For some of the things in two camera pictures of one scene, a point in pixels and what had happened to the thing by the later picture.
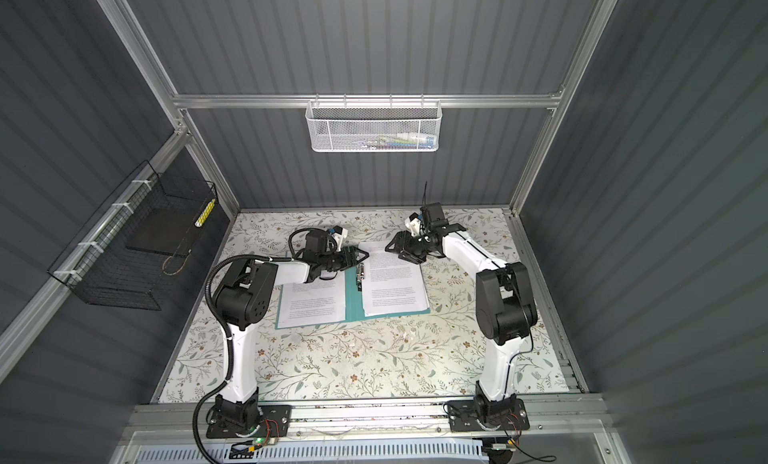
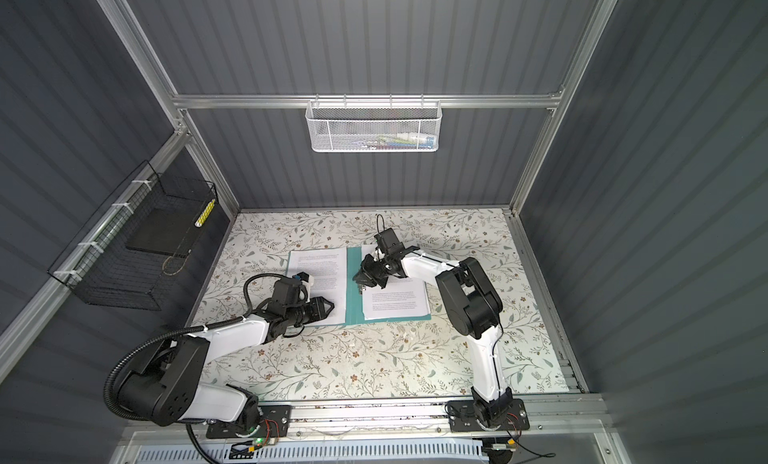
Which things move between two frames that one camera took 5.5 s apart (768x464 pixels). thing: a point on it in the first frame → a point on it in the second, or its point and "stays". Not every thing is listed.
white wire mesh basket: x=373 y=126 stays
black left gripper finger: x=352 y=255 → x=320 y=308
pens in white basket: x=398 y=141 stays
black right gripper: x=404 y=246 → x=368 y=274
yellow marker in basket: x=204 y=213 stays
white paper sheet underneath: x=391 y=284 stays
